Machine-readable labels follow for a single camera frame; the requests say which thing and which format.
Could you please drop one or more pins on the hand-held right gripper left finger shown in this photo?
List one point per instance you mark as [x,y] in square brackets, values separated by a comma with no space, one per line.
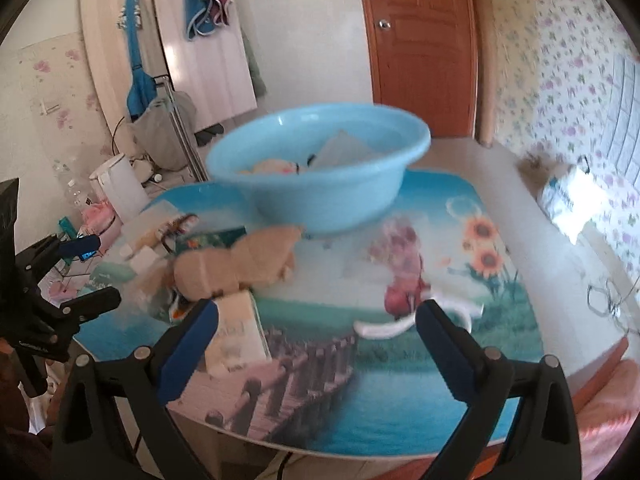
[192,350]

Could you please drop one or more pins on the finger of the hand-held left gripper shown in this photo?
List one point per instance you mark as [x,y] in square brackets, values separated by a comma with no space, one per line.
[95,302]
[80,247]

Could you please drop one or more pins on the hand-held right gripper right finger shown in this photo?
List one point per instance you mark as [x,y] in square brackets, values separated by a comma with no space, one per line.
[442,350]

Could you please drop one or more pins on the small white carton box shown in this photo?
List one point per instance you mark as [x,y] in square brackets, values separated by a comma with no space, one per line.
[235,330]

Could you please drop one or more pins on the white curved headband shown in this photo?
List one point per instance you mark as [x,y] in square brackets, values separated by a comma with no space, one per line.
[375,332]

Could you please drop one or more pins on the dental floss box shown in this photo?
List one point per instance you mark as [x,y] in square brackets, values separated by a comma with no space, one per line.
[147,225]

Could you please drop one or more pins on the beige plush toy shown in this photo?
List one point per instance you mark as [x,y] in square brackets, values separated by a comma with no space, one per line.
[235,265]

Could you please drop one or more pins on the light blue plastic basin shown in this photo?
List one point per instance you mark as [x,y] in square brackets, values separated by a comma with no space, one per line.
[325,195]

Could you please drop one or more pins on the clear plastic bag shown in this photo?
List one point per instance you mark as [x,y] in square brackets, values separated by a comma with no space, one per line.
[340,150]

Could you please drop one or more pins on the scenery printed desktop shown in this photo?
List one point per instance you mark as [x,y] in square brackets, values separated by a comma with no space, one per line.
[350,400]

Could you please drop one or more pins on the pink bag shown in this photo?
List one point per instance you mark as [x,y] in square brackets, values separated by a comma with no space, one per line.
[97,217]

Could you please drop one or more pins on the clear plastic bottle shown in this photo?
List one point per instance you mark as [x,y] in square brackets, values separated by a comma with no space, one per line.
[75,190]

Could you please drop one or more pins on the white electric kettle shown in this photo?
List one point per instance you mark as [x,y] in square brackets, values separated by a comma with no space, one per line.
[120,190]

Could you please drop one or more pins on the bed with beige sheet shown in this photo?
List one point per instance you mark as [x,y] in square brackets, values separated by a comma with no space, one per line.
[550,280]

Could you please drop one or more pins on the grey fabric bag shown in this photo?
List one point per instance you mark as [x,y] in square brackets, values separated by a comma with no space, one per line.
[160,135]

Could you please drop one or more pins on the metal rack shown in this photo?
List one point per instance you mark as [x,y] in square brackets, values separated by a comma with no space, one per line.
[187,145]

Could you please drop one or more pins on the black shoes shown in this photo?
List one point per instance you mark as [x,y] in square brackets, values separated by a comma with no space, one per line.
[210,134]

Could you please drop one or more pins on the pink striped cloth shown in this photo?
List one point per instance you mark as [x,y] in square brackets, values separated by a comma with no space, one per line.
[610,420]

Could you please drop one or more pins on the green and white plastic bag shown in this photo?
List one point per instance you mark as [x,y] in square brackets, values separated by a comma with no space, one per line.
[570,195]

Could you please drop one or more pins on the beige fuzzy cloth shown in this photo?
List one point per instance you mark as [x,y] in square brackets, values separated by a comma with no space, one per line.
[537,170]

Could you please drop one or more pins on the white leaning board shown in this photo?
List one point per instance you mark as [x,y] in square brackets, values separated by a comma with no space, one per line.
[105,35]
[210,70]

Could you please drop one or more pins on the grey-green hanging cloth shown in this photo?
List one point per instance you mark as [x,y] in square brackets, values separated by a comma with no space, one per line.
[254,70]

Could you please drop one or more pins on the blue towel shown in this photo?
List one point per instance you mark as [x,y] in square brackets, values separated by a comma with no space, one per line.
[197,5]

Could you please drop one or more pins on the brown wooden door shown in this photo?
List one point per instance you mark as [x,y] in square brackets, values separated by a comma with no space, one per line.
[420,60]

